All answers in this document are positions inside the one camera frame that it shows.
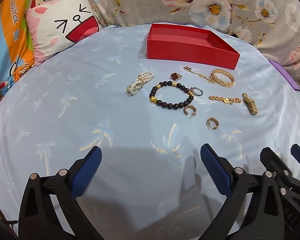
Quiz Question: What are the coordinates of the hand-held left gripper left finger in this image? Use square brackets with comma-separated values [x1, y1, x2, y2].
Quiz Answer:
[18, 145, 105, 240]

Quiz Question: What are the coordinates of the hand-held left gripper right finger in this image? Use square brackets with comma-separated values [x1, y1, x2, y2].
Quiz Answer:
[200, 144, 283, 240]

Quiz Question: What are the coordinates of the gold hoop earring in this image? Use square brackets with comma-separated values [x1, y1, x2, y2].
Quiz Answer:
[206, 117, 220, 131]
[184, 105, 197, 118]

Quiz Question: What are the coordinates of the gold wristwatch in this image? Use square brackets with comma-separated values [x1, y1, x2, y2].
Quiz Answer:
[242, 93, 258, 116]

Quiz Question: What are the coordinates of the gold link bracelet with disc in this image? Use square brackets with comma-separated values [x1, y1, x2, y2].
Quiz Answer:
[209, 95, 242, 105]

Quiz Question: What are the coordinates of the wide gold woven bracelet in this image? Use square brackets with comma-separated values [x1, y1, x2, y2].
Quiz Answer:
[210, 69, 235, 88]

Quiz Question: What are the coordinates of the thin gold chain bracelet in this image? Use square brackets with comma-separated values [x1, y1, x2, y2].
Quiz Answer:
[184, 65, 215, 84]

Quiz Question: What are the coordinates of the white pearl bracelet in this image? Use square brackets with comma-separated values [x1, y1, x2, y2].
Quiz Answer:
[126, 71, 155, 95]

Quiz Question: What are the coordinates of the black bead bracelet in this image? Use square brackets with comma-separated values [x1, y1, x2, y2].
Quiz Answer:
[149, 80, 195, 110]

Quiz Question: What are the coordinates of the red cardboard box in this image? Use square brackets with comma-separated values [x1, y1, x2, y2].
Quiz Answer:
[146, 23, 241, 70]

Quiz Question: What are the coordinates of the light blue palm-print sheet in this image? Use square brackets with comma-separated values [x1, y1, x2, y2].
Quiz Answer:
[0, 24, 300, 240]

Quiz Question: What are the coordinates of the purple cloth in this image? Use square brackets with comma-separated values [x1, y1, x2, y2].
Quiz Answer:
[269, 59, 300, 92]

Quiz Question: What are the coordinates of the pink white cat pillow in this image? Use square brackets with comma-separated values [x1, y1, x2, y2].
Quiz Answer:
[26, 0, 100, 67]

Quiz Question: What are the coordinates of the grey floral blanket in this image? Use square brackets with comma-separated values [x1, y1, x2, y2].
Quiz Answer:
[46, 0, 300, 88]

